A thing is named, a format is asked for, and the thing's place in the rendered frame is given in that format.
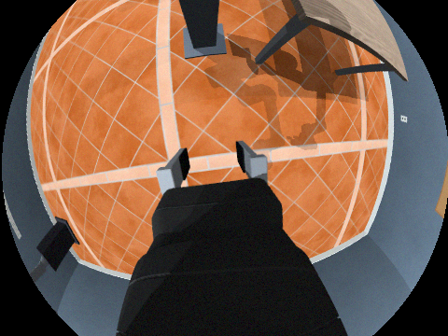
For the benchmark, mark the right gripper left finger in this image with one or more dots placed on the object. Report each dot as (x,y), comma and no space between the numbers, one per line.
(171,175)

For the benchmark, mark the wooden table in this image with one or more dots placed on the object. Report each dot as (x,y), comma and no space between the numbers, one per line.
(350,24)

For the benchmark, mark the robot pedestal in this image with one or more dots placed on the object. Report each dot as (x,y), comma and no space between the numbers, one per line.
(203,24)

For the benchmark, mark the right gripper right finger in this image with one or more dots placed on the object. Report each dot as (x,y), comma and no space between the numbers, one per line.
(257,166)

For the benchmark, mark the black box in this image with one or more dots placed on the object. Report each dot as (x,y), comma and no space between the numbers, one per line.
(57,243)

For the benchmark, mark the brown board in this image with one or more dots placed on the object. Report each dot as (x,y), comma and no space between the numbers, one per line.
(442,203)

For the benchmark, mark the grey jointed stand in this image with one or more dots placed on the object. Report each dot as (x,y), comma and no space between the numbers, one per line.
(38,269)

